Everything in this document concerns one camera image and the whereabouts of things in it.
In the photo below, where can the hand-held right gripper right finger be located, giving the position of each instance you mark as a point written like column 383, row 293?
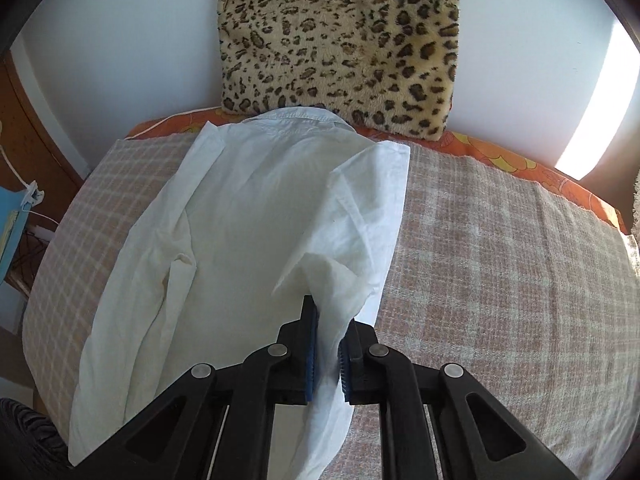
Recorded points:
column 344, row 370

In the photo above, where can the pink plaid blanket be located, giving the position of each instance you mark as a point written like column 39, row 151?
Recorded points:
column 500, row 285

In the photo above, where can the orange floral bedsheet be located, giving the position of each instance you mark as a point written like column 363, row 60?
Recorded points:
column 525, row 165

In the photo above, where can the white long-sleeved shirt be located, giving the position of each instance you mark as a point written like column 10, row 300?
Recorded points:
column 240, row 220

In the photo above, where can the light blue folder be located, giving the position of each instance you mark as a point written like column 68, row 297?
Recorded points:
column 12, row 230

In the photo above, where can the white clip lamp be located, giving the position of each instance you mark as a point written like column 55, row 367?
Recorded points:
column 32, row 194

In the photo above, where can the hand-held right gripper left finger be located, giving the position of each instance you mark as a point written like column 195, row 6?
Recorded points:
column 310, row 355

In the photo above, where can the dark ribbed object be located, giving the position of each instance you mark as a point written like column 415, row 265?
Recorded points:
column 25, row 440

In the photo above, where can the brown wooden door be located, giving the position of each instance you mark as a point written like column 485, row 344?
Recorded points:
column 35, row 125

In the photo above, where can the leopard print cushion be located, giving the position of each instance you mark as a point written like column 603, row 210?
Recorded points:
column 340, row 45

